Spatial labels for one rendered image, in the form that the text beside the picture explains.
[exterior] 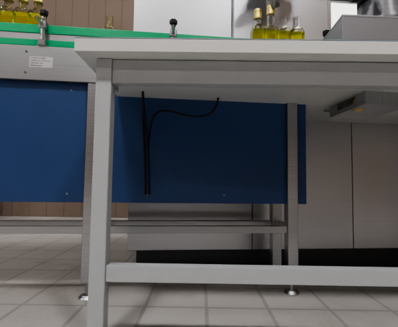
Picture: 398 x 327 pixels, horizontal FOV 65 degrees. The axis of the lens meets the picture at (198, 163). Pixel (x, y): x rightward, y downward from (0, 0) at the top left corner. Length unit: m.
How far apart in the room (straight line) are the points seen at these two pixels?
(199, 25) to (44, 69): 0.74
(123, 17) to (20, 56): 2.99
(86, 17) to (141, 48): 3.55
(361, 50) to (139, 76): 0.54
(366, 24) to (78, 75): 0.90
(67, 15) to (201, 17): 2.95
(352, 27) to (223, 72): 0.32
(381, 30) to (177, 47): 0.49
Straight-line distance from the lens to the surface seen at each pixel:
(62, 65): 1.25
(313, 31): 1.73
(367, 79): 0.91
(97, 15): 4.31
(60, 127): 1.21
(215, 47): 0.79
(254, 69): 0.83
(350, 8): 1.88
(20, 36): 1.36
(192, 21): 1.63
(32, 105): 1.26
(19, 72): 1.29
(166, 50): 0.79
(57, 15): 4.47
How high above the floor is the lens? 0.40
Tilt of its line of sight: 4 degrees up
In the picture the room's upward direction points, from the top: 1 degrees clockwise
